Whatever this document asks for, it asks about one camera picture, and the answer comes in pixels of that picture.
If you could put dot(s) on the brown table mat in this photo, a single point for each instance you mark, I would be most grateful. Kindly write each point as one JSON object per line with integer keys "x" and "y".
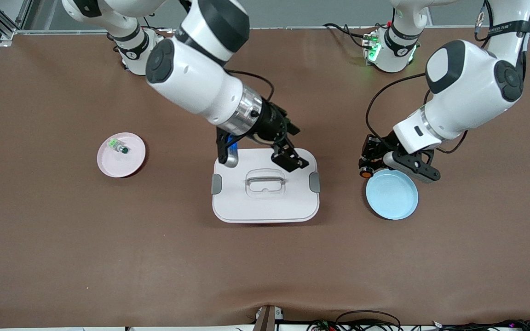
{"x": 265, "y": 257}

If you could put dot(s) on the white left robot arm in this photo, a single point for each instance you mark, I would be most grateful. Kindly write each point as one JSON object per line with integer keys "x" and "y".
{"x": 467, "y": 87}

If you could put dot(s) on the silver table edge rail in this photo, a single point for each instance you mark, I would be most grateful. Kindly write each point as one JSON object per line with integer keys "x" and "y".
{"x": 292, "y": 28}

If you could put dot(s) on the grey box latch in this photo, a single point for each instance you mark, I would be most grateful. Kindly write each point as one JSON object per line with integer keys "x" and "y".
{"x": 216, "y": 184}
{"x": 314, "y": 182}

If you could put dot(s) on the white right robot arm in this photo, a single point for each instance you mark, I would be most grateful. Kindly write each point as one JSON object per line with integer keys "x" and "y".
{"x": 191, "y": 78}

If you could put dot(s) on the green push-button switch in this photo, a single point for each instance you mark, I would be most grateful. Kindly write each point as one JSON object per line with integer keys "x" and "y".
{"x": 120, "y": 147}

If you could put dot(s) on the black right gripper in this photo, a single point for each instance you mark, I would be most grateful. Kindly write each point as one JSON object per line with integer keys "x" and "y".
{"x": 272, "y": 122}

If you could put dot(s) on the light blue round plate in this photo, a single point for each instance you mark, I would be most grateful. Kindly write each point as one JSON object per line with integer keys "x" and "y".
{"x": 391, "y": 197}

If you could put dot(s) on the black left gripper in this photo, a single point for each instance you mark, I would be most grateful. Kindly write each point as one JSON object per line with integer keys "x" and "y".
{"x": 374, "y": 148}

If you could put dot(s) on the pink round plate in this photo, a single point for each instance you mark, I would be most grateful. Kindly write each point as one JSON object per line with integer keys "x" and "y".
{"x": 108, "y": 168}

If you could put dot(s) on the aluminium frame post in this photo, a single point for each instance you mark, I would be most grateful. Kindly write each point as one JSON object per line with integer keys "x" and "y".
{"x": 24, "y": 14}

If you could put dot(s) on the grey metal mount bracket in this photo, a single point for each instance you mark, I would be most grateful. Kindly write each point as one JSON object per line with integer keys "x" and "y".
{"x": 265, "y": 322}

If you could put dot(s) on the white lidded storage box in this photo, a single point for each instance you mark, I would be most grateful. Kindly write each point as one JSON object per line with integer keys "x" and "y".
{"x": 265, "y": 207}

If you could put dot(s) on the orange push-button switch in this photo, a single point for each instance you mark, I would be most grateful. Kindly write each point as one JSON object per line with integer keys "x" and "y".
{"x": 365, "y": 174}

